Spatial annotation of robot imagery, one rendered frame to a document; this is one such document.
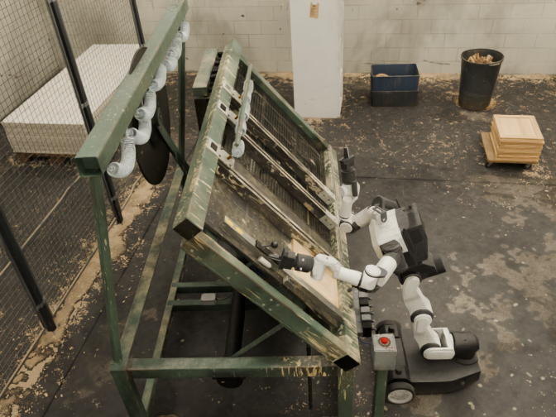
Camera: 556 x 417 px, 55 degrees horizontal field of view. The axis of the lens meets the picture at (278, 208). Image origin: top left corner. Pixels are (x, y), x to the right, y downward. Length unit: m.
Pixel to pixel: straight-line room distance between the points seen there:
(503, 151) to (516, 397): 2.81
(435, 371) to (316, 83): 4.07
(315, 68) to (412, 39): 1.86
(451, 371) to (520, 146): 2.91
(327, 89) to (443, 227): 2.51
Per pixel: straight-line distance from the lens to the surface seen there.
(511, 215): 5.55
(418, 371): 3.86
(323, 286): 3.16
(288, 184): 3.48
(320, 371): 3.10
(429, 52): 8.13
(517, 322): 4.54
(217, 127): 3.04
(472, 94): 7.23
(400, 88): 7.18
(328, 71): 6.71
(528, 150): 6.09
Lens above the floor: 3.27
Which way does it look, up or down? 37 degrees down
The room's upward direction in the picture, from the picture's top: 4 degrees counter-clockwise
